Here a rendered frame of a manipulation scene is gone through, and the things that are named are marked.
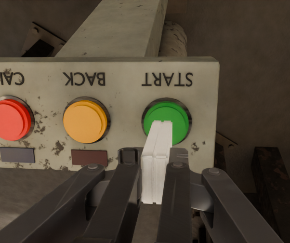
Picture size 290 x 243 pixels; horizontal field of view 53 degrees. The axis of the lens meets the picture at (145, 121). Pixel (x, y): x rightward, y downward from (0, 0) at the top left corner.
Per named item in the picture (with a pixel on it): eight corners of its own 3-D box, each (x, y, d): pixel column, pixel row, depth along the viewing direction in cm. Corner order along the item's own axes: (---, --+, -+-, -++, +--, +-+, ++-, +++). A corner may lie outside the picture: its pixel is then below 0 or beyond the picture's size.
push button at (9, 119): (37, 136, 29) (28, 142, 28) (0, 135, 30) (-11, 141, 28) (32, 97, 28) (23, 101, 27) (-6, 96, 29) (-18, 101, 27)
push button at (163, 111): (187, 140, 28) (188, 147, 26) (145, 139, 28) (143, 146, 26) (189, 99, 26) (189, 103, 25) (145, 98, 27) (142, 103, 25)
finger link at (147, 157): (154, 205, 17) (141, 204, 17) (162, 155, 23) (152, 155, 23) (153, 156, 16) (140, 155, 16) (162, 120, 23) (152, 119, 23)
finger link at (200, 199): (164, 184, 14) (227, 187, 14) (169, 146, 19) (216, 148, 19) (164, 210, 15) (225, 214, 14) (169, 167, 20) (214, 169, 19)
